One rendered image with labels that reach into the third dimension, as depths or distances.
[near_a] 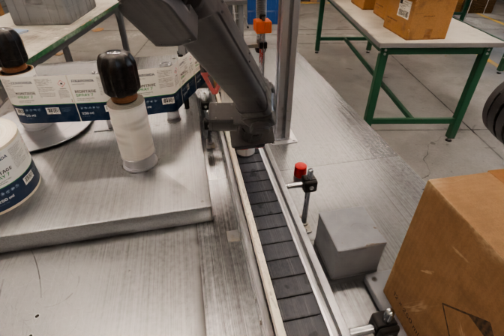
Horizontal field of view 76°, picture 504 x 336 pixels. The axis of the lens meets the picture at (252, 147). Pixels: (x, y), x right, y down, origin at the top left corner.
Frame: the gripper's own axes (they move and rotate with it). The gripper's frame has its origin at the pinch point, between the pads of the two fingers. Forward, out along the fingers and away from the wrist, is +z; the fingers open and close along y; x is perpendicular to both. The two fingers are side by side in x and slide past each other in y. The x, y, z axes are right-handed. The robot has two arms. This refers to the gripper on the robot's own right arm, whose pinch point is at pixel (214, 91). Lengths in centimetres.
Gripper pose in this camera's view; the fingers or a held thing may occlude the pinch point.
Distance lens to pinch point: 93.3
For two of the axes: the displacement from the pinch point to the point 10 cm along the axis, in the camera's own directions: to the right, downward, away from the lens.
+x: 9.8, -1.1, 1.6
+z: 0.1, 8.4, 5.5
